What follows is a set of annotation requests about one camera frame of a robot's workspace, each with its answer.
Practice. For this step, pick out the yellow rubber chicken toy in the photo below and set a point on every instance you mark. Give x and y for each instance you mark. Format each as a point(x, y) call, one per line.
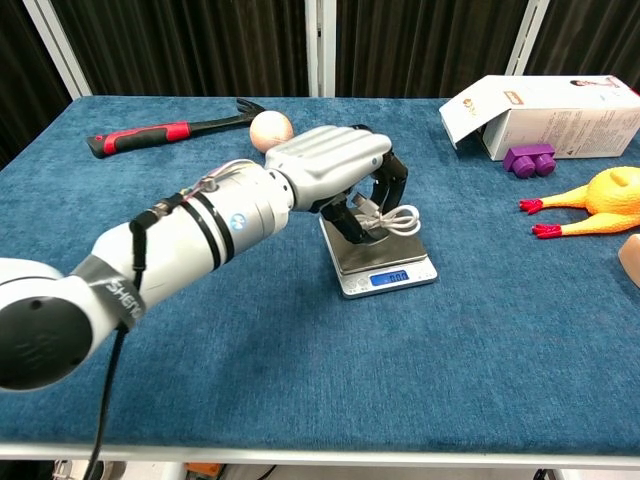
point(610, 200)

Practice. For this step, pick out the black curtain panel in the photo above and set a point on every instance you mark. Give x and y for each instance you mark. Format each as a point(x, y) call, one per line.
point(595, 40)
point(425, 47)
point(25, 75)
point(190, 47)

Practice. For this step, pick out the silver digital kitchen scale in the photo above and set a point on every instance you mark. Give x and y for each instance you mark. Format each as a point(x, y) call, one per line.
point(385, 260)

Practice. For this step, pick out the purple toy building block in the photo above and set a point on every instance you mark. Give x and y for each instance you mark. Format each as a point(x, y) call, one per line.
point(530, 160)

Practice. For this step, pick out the red black claw hammer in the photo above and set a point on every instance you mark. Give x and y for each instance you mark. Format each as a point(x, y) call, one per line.
point(140, 139)

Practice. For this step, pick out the brown bottle with red label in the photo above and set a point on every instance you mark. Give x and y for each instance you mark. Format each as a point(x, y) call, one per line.
point(631, 262)

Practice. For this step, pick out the beige wooden ball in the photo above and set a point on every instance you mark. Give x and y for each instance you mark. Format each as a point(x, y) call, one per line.
point(270, 127)

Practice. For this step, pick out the blue table mat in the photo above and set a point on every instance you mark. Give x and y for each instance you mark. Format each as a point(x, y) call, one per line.
point(350, 360)

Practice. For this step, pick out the white cardboard product box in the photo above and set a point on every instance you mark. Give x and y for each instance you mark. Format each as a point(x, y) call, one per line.
point(560, 115)

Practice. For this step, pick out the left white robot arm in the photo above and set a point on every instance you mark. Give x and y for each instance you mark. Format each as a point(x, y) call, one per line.
point(200, 225)

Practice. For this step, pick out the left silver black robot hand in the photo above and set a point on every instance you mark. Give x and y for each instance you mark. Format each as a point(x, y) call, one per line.
point(330, 155)

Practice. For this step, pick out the white frame post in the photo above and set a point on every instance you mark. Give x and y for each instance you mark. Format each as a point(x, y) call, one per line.
point(527, 37)
point(321, 47)
point(60, 47)

